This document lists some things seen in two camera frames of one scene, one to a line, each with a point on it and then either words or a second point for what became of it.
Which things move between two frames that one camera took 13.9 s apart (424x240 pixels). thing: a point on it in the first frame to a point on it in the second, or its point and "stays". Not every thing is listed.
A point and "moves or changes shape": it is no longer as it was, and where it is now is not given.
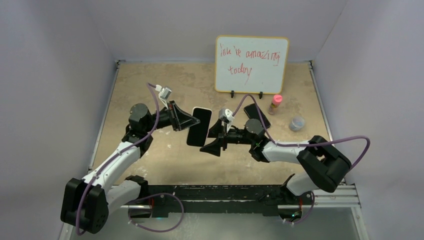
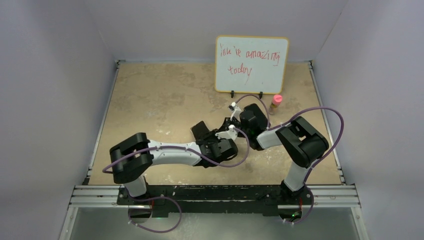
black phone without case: x=251 y=112 stays
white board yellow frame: x=251 y=64 stays
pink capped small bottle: x=276 y=101 stays
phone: x=197 y=133 moves or changes shape
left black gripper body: x=165 y=118 to x=211 y=139
